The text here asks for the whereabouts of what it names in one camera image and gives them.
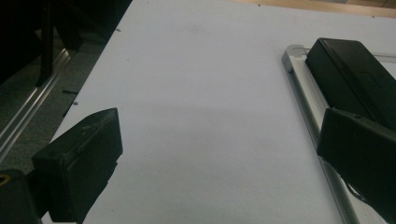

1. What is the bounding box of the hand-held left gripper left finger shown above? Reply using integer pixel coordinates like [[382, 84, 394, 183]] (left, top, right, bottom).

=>
[[32, 106, 124, 224]]

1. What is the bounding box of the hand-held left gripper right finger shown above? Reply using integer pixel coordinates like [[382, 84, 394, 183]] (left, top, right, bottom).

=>
[[317, 107, 396, 224]]

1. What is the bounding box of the whiteboard with aluminium frame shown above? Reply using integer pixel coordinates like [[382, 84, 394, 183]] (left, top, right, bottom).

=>
[[281, 44, 396, 224]]

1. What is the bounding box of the black whiteboard eraser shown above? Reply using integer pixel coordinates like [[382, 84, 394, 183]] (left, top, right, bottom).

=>
[[304, 36, 396, 132]]

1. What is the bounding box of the large white table sheet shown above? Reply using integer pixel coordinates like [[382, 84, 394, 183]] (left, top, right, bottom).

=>
[[40, 0, 396, 224]]

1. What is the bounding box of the wooden table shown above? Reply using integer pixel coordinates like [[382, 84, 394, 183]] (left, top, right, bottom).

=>
[[227, 0, 396, 19]]

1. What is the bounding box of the metal floor rail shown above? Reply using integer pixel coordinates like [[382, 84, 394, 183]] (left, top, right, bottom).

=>
[[0, 46, 74, 162]]

